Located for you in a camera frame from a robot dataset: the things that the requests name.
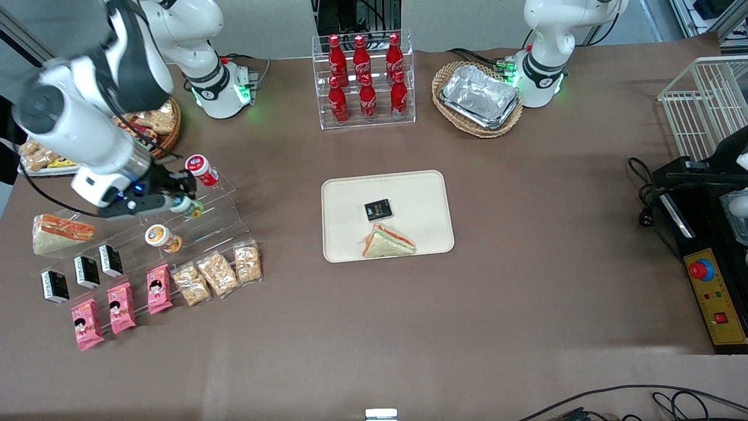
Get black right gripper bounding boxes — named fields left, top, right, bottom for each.
left=96, top=164, right=198, bottom=220

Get green gum bottle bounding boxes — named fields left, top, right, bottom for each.
left=171, top=196, right=205, bottom=220

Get red gum bottle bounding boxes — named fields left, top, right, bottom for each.
left=185, top=154, right=220, bottom=188

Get orange gum bottle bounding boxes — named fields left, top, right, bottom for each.
left=145, top=224, right=183, bottom=254

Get white rectangular snack tray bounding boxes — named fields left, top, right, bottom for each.
left=18, top=140, right=81, bottom=177

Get cream plastic tray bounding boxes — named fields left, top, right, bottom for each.
left=321, top=170, right=455, bottom=264

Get aluminium foil tray stack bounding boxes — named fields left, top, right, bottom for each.
left=439, top=64, right=521, bottom=130

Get clear acrylic stepped stand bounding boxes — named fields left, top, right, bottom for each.
left=29, top=172, right=261, bottom=340

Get wicker basket with snacks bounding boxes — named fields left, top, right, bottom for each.
left=114, top=96, right=182, bottom=161

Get clear snack bag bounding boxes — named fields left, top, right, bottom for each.
left=136, top=105, right=177, bottom=135
left=18, top=140, right=60, bottom=173

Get clear bag of crackers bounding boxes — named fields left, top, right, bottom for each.
left=233, top=240, right=264, bottom=285
left=196, top=250, right=240, bottom=299
left=171, top=261, right=212, bottom=307

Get black packet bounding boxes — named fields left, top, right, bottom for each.
left=98, top=244, right=124, bottom=278
left=364, top=199, right=393, bottom=222
left=74, top=256, right=101, bottom=290
left=40, top=269, right=71, bottom=305

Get pink snack packet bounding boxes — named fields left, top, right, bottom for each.
left=70, top=298, right=106, bottom=351
left=107, top=282, right=137, bottom=335
left=146, top=263, right=174, bottom=315

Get triangle sandwich in wrap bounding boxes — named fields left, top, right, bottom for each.
left=355, top=222, right=417, bottom=259
left=32, top=213, right=96, bottom=256

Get clear acrylic bottle rack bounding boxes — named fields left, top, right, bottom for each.
left=311, top=29, right=417, bottom=130

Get red cola bottle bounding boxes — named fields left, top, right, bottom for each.
left=352, top=34, right=372, bottom=85
left=328, top=76, right=349, bottom=125
left=390, top=70, right=409, bottom=119
left=386, top=32, right=404, bottom=82
left=327, top=34, right=348, bottom=88
left=358, top=75, right=378, bottom=122

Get black background equipment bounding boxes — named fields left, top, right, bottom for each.
left=314, top=0, right=404, bottom=37

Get wicker basket with foil trays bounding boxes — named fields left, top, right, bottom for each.
left=431, top=61, right=524, bottom=139

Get black sealing machine yellow panel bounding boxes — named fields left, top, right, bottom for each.
left=652, top=126, right=748, bottom=355

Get metal background shelf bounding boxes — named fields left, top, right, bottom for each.
left=669, top=0, right=748, bottom=42

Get small silver container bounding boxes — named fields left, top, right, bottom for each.
left=722, top=193, right=748, bottom=246

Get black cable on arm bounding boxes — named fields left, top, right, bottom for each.
left=18, top=88, right=183, bottom=218

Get grey base cable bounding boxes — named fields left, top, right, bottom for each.
left=221, top=54, right=272, bottom=89

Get aluminium frame rail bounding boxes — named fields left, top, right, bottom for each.
left=0, top=9, right=56, bottom=62

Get black base cables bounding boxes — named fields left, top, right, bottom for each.
left=447, top=29, right=534, bottom=77

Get black machine power cable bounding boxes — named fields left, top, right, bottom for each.
left=627, top=157, right=684, bottom=264

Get long black cable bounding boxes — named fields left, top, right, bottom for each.
left=517, top=384, right=748, bottom=421

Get white wire basket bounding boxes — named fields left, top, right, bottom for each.
left=657, top=56, right=748, bottom=163

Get coiled black cable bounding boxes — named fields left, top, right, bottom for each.
left=652, top=391, right=748, bottom=421

